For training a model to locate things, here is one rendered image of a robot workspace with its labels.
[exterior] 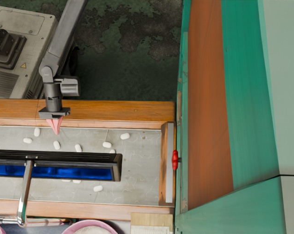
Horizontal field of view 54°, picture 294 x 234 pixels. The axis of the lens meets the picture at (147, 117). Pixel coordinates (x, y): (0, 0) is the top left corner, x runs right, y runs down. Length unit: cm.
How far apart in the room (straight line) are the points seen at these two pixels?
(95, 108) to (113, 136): 14
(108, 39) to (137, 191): 145
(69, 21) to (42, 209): 69
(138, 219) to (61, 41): 67
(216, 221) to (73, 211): 101
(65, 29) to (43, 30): 87
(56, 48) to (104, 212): 61
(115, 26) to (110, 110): 127
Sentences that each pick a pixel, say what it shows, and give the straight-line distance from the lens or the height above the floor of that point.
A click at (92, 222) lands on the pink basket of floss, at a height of 76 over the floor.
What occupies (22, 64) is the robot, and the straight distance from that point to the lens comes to 181.
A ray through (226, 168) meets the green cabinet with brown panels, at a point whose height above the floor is 166.
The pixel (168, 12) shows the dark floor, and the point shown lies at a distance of 242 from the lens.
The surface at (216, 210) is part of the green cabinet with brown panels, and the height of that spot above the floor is 170.
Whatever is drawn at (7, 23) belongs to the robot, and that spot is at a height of 47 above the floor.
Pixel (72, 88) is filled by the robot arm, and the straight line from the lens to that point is 106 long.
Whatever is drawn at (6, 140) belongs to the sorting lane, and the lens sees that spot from 134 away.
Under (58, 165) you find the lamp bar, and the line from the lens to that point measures 83.
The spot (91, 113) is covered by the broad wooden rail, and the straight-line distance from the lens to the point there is 121.
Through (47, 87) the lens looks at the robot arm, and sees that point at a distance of 108.
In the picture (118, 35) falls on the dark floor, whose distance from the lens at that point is 232.
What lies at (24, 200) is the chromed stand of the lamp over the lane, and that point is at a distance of 83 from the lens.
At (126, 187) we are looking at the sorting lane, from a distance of 114.
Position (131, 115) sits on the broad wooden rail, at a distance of 118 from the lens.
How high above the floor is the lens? 186
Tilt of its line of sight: 70 degrees down
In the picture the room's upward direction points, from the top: 11 degrees counter-clockwise
